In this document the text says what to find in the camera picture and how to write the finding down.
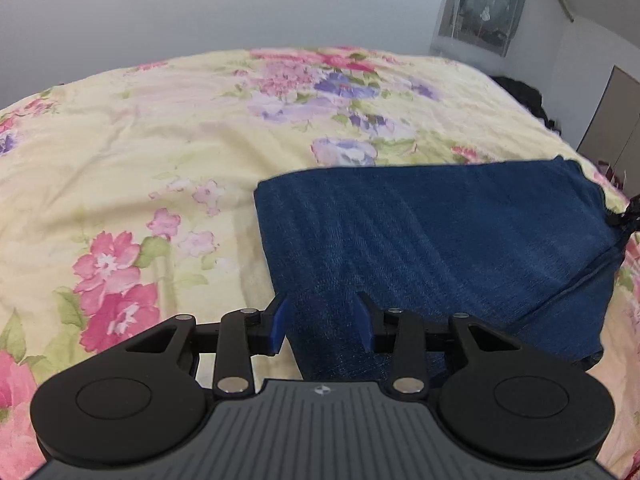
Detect dark clothes pile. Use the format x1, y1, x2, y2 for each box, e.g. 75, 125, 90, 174
491, 76, 562, 136

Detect beige wardrobe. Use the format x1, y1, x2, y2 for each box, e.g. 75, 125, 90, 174
578, 66, 640, 196

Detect grey patterned window curtain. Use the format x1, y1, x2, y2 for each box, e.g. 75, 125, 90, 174
432, 0, 526, 58

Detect dark blue denim pants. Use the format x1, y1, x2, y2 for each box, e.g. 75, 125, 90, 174
254, 157, 629, 380

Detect floral yellow bed cover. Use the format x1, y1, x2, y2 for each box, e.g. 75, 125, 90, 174
1, 48, 639, 479

